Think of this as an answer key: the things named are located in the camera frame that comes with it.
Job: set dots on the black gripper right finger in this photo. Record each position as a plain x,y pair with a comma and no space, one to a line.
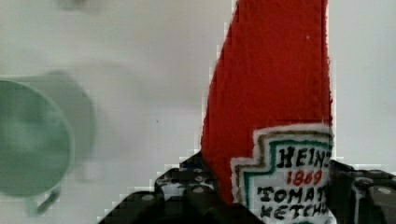
361,196

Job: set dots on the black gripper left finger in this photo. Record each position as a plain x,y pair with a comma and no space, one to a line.
187,194

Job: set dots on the red felt ketchup bottle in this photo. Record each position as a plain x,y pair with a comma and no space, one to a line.
267,133

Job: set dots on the green plastic cup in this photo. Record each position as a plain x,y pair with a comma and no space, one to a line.
47,128

